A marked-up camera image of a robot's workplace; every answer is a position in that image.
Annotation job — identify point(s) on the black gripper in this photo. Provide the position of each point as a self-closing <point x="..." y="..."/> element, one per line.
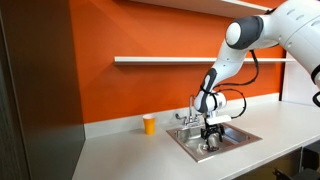
<point x="212" y="129"/>

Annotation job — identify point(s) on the small dark packet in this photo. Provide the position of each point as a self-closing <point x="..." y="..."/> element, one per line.
<point x="210" y="148"/>

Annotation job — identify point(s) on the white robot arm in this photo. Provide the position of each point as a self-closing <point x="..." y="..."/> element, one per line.
<point x="294" y="25"/>

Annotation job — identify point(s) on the stainless steel sink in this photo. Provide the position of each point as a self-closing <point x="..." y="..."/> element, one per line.
<point x="191" y="141"/>

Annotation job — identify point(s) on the chrome sink faucet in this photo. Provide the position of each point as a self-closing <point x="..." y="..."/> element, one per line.
<point x="191" y="119"/>

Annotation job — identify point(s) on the orange paper cup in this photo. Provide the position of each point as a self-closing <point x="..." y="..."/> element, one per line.
<point x="149" y="124"/>

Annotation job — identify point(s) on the black chair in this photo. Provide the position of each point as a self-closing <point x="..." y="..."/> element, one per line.
<point x="308" y="167"/>

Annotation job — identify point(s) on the dark tall cabinet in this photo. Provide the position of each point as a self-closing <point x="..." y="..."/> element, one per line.
<point x="42" y="133"/>

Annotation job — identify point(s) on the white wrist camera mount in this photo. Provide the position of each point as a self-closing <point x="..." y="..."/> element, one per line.
<point x="218" y="119"/>

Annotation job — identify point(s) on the white wall shelf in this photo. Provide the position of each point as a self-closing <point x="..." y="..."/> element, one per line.
<point x="135" y="60"/>

